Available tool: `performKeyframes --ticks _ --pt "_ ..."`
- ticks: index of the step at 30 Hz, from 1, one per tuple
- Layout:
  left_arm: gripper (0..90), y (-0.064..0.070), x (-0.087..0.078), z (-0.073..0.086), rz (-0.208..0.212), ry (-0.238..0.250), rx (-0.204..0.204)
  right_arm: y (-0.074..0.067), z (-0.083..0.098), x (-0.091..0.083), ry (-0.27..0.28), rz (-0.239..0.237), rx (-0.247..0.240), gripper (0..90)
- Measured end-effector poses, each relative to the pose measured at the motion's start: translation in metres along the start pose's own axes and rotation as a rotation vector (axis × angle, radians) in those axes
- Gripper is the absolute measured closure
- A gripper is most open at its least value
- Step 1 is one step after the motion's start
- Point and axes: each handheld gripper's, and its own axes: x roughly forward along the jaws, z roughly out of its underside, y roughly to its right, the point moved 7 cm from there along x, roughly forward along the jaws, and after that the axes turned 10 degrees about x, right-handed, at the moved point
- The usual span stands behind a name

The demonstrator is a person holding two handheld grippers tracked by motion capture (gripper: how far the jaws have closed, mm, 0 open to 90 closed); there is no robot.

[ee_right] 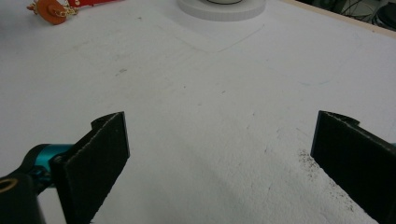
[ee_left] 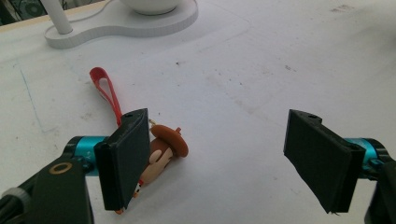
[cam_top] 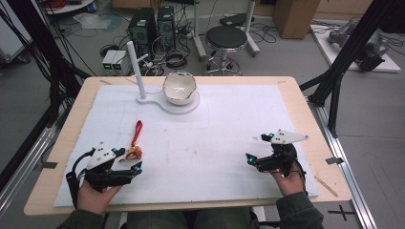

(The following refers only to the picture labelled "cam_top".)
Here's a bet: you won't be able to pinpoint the person's left hand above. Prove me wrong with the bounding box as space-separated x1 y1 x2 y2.
76 181 124 216

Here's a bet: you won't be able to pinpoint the red strap keychain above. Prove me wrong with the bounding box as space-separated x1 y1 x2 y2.
118 119 144 162

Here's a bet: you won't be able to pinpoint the black round stool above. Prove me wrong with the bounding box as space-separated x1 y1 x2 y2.
203 25 250 76

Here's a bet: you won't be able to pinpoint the white stand with pole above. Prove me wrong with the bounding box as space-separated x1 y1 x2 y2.
126 40 201 116

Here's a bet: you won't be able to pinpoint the white foam board mat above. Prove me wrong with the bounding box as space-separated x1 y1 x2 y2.
53 84 320 208

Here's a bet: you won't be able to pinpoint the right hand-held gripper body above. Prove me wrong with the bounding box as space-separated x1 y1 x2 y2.
254 128 309 178

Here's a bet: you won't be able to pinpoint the person's right hand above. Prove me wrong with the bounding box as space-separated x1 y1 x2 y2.
270 167 308 198

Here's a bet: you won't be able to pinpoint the grey device on platform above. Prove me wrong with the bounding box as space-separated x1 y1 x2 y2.
328 22 391 73

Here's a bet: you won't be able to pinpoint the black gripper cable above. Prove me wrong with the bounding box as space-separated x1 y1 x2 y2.
286 152 309 196
65 147 96 210

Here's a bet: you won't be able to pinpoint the bundle of floor cables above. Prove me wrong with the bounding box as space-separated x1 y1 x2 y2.
139 47 189 77

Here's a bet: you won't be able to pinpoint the white desk leg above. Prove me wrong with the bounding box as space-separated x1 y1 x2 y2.
243 0 261 57
191 0 208 62

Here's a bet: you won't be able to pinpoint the cardboard box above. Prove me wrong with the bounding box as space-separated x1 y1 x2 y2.
271 0 322 40

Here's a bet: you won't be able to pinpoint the black metal frame stand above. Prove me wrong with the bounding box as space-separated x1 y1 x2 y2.
0 0 92 192
299 0 405 138

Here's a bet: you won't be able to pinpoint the white platform board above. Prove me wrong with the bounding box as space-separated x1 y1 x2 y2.
309 22 402 73

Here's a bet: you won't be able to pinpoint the black computer tower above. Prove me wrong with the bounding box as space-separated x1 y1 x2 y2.
156 5 177 52
128 7 159 60

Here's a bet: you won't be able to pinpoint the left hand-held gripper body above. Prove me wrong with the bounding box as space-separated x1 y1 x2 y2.
83 141 135 194

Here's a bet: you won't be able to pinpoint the white round table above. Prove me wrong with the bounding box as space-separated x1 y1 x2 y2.
43 0 97 15

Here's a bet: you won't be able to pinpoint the black tape cross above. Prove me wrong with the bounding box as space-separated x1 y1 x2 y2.
328 204 356 222

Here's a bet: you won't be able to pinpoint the aluminium rail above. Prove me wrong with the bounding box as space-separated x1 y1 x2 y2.
0 126 57 218
307 95 378 229

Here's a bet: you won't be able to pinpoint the white cracked bowl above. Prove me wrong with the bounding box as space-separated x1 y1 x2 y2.
162 71 199 107

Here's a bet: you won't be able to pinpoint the thin wooden stick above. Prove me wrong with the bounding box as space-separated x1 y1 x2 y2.
314 176 339 198

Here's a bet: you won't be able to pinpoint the white power supply unit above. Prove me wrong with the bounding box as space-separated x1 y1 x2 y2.
112 50 129 72
101 50 118 72

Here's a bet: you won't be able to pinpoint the person's legs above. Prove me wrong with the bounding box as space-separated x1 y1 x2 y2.
125 208 256 229

